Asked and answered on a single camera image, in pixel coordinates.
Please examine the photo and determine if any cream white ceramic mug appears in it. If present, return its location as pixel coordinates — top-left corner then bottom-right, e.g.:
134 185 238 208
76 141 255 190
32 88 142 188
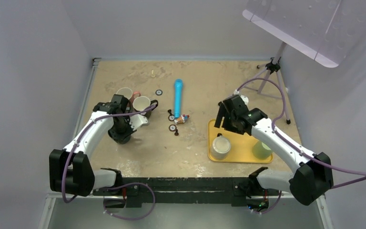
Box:
210 133 231 160

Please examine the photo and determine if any black ceramic mug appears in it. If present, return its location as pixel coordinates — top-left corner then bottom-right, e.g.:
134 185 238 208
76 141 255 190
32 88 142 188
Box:
132 96 159 112

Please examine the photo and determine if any grey teal ceramic mug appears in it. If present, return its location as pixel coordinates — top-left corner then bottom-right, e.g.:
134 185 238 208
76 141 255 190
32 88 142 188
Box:
116 87 134 100

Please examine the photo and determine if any pink ceramic mug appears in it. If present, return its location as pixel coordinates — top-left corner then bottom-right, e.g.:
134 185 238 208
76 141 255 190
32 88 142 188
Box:
129 91 141 103

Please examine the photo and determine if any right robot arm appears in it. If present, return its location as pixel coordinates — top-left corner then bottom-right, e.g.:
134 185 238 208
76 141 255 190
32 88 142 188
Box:
214 94 334 206

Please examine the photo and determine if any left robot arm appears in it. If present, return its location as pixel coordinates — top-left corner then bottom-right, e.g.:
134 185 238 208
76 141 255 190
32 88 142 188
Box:
49 94 135 197

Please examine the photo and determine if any light green ceramic mug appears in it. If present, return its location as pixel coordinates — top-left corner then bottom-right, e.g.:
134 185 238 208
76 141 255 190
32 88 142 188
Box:
252 141 273 160

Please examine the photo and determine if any yellow plastic tray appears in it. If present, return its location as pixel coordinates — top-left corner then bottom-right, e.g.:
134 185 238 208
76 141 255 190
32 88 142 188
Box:
207 119 273 164

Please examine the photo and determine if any blue toy microphone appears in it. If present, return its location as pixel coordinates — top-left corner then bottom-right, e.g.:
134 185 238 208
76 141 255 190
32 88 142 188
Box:
174 79 183 119

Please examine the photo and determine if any translucent perforated panel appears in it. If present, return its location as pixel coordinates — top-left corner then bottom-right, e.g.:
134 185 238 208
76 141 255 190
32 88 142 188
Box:
243 0 366 68

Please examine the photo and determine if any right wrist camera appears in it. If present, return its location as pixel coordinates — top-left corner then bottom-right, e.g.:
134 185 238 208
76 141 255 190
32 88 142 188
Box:
233 90 249 105

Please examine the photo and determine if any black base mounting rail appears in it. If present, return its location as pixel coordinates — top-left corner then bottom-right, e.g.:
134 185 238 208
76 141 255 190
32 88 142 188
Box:
93 177 279 208

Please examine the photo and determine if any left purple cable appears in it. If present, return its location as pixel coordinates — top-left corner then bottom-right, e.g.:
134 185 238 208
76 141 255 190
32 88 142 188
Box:
61 104 158 221

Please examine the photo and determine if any purple cable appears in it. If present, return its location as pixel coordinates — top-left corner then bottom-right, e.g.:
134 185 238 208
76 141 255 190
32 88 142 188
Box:
61 104 158 221
233 77 366 216

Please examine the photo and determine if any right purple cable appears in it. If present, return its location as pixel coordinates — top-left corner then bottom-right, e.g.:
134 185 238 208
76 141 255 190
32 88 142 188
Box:
233 77 366 216

